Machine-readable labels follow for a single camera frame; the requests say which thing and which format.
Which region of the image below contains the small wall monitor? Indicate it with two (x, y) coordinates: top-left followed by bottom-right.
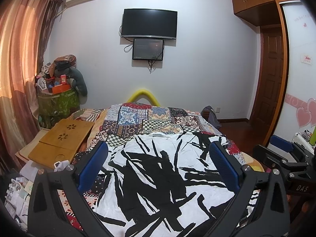
(132, 38), (165, 61)

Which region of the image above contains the yellow curved headrest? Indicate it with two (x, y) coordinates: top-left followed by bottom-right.
(127, 89), (160, 106)

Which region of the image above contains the black and white shirt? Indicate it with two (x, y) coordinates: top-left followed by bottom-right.
(93, 132), (245, 236)

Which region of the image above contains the wooden lap desk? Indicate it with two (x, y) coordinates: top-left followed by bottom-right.
(28, 119), (94, 169)

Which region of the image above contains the white plastic bag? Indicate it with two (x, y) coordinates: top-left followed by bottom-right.
(54, 160), (70, 172)

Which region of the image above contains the pink curtain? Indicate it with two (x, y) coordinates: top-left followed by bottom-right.
(1, 0), (63, 169)

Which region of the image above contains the patchwork patterned bedspread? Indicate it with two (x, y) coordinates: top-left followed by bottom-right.
(70, 103), (262, 225)

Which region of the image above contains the wooden overhead cabinet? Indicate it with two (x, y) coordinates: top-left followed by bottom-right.
(232, 0), (281, 27)

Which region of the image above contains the black wall television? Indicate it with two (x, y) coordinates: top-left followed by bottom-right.
(121, 9), (178, 40)

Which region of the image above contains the orange box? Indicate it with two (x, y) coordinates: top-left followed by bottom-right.
(52, 84), (71, 95)

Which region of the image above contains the green fabric storage bin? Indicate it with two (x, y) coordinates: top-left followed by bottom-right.
(38, 89), (80, 129)

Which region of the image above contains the white sliding wardrobe door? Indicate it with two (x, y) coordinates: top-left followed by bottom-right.
(280, 2), (315, 140)

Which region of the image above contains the brown bag on pile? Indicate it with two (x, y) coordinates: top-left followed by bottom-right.
(48, 55), (77, 77)

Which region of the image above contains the grey cloth on chair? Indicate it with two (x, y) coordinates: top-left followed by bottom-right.
(201, 106), (222, 130)

